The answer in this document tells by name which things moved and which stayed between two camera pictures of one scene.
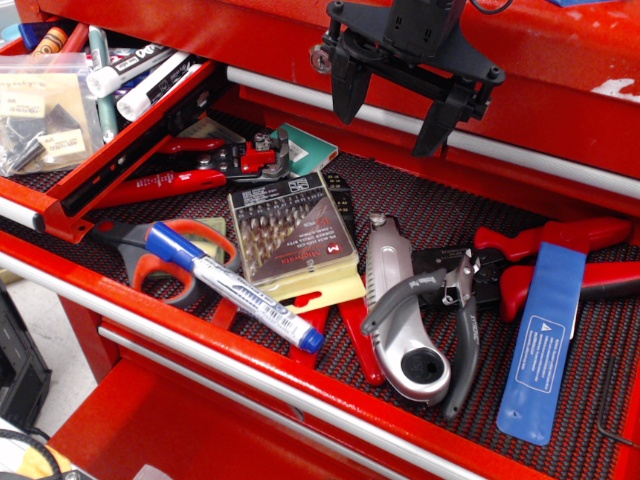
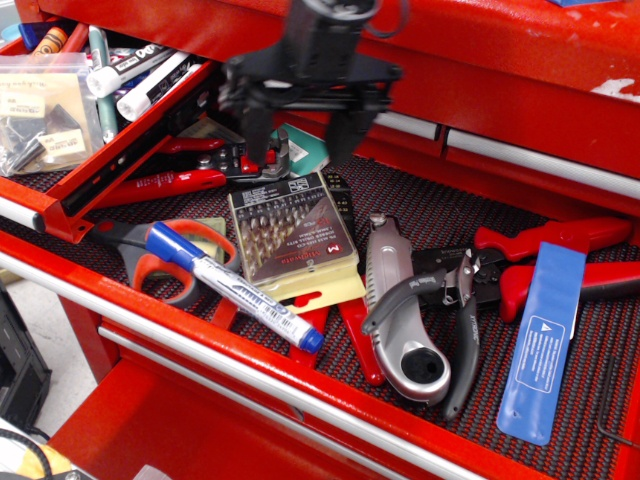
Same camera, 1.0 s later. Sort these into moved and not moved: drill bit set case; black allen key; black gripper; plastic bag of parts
Moved: black gripper
Not moved: black allen key; drill bit set case; plastic bag of parts
